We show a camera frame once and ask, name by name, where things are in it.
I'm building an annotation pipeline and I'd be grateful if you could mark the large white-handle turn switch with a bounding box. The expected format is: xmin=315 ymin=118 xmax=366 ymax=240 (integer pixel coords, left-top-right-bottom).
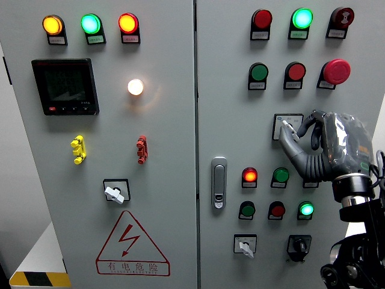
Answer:
xmin=272 ymin=113 xmax=304 ymax=142

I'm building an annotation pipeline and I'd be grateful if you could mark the large red stop button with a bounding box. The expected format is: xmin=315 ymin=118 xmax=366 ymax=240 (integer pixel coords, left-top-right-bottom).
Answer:
xmin=316 ymin=58 xmax=352 ymax=90

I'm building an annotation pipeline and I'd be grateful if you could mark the small green lit lamp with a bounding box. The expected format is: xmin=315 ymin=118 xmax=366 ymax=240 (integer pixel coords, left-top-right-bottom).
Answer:
xmin=297 ymin=200 xmax=315 ymax=221

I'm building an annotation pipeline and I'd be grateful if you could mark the small red push button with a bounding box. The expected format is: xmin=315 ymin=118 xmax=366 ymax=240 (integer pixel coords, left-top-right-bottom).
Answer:
xmin=267 ymin=200 xmax=286 ymax=221

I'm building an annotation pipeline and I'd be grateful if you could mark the small red lit lamp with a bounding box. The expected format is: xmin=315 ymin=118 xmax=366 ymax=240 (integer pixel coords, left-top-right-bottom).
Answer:
xmin=241 ymin=167 xmax=259 ymax=189

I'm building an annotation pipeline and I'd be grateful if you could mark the grey cabinet door with lock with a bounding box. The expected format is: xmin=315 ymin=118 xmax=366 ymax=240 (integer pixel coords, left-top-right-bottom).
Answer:
xmin=196 ymin=0 xmax=385 ymax=289

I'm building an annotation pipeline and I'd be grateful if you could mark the red buzzer with wave symbol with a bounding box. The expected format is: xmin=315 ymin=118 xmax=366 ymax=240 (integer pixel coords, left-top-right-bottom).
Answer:
xmin=325 ymin=7 xmax=356 ymax=40

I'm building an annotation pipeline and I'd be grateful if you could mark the silver door lock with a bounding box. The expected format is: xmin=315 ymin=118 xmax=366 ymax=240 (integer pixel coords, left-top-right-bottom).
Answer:
xmin=211 ymin=156 xmax=228 ymax=211

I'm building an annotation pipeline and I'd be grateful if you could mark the green lit round lamp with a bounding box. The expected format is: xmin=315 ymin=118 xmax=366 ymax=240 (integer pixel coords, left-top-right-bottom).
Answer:
xmin=80 ymin=13 xmax=106 ymax=46
xmin=288 ymin=7 xmax=314 ymax=40

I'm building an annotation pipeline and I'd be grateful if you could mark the dark red round lamp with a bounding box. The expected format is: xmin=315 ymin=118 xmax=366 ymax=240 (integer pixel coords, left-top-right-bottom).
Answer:
xmin=250 ymin=8 xmax=274 ymax=42

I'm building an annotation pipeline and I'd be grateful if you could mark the grey cabinet door with display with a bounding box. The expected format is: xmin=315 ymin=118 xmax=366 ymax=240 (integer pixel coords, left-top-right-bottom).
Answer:
xmin=0 ymin=0 xmax=198 ymax=289

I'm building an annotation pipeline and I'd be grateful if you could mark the white lamp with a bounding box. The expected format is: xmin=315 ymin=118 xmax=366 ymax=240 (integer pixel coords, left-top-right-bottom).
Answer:
xmin=126 ymin=78 xmax=145 ymax=96

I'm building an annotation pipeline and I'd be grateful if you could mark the red warning triangle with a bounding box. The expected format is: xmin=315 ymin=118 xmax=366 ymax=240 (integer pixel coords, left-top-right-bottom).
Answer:
xmin=95 ymin=210 xmax=171 ymax=277

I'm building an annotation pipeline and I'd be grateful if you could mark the red lit round lamp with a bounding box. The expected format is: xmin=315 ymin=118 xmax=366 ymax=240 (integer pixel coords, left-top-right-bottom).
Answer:
xmin=117 ymin=12 xmax=141 ymax=45

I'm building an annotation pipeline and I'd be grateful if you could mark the black display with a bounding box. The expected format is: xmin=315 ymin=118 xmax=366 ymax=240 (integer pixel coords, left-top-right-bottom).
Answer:
xmin=31 ymin=58 xmax=100 ymax=116

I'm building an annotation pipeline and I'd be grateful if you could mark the yellow round lamp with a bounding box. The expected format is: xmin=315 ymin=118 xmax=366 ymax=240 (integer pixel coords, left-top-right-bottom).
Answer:
xmin=42 ymin=14 xmax=69 ymax=46

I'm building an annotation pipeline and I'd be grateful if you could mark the black yellow striped tape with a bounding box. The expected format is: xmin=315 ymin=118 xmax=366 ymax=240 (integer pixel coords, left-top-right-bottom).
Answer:
xmin=8 ymin=271 xmax=72 ymax=288

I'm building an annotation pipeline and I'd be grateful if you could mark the black-handle turn switch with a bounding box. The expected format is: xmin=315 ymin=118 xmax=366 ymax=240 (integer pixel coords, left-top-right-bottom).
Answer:
xmin=286 ymin=234 xmax=313 ymax=263

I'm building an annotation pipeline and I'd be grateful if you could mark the small white-handle turn switch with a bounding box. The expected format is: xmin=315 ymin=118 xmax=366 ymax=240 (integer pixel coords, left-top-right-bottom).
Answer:
xmin=233 ymin=234 xmax=258 ymax=259

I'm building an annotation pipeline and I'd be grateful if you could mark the small red handle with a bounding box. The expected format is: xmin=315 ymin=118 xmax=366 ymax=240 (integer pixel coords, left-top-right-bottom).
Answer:
xmin=136 ymin=135 xmax=149 ymax=165

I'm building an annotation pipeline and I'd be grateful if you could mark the white-handle turn switch, plain plate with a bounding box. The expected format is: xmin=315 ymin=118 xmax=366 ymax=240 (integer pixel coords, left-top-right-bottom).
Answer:
xmin=102 ymin=178 xmax=132 ymax=206

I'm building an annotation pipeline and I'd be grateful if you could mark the small yellow handle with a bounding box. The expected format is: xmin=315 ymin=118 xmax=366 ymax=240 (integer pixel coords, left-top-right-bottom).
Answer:
xmin=70 ymin=135 xmax=87 ymax=165

